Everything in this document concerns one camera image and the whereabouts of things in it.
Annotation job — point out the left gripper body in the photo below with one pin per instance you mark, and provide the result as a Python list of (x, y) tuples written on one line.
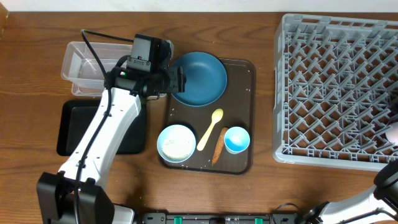
[(168, 83)]

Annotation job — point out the light blue cup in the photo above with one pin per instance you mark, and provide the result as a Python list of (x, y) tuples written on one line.
[(236, 140)]

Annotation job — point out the pink cup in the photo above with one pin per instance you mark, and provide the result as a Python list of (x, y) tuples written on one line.
[(392, 133)]

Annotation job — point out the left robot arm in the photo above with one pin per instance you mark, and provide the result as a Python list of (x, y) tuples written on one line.
[(75, 194)]

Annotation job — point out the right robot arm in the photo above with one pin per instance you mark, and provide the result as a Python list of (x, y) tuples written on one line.
[(377, 204)]

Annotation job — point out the grey dishwasher rack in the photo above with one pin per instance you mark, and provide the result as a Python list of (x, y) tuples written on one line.
[(335, 91)]

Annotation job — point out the large blue bowl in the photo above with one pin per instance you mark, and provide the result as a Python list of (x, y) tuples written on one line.
[(206, 79)]

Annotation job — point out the yellow plastic spoon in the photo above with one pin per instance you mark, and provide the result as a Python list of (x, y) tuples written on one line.
[(215, 118)]

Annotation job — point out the light blue rice bowl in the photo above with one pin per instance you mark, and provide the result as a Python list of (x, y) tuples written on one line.
[(176, 143)]

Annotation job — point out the brown serving tray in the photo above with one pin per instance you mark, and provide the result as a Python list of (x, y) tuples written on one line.
[(237, 102)]

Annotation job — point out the clear plastic bin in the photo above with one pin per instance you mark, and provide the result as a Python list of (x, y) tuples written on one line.
[(81, 68)]

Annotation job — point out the orange carrot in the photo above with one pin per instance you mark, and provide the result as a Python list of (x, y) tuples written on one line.
[(219, 146)]

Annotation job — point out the black tray bin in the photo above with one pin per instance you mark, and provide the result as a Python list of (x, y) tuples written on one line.
[(77, 116)]

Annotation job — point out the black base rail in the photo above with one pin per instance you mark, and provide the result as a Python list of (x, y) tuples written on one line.
[(174, 218)]

